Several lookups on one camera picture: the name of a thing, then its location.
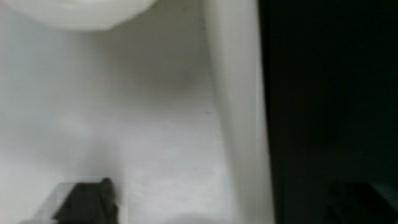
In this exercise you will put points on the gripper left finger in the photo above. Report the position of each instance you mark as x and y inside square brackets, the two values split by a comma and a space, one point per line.
[90, 207]

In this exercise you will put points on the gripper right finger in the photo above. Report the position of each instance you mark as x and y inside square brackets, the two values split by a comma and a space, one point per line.
[363, 203]

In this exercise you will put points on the white square tabletop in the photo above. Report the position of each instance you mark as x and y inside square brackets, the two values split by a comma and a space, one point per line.
[132, 105]

